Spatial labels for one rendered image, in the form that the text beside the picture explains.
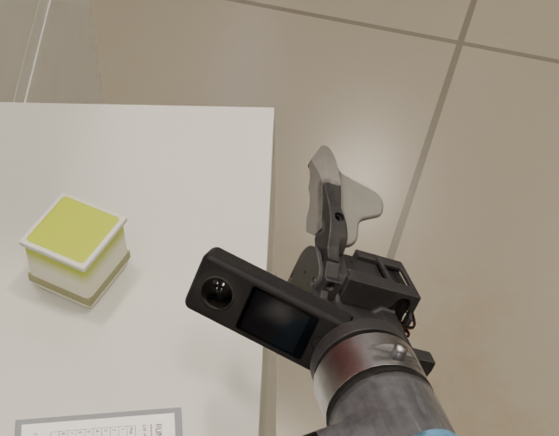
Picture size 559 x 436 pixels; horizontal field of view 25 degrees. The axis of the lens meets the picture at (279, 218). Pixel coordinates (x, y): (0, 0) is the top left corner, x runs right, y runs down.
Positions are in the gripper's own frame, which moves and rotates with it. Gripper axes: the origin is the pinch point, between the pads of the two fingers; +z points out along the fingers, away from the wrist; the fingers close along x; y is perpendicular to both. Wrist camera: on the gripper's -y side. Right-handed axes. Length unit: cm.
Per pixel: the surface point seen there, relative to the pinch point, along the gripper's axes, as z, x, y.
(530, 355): 91, -55, 97
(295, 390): 92, -75, 57
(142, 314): 13.1, -19.5, -3.1
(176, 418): 0.9, -21.9, -0.5
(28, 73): 75, -23, -11
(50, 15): 90, -20, -8
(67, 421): 2.6, -25.8, -9.2
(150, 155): 33.8, -12.2, -2.5
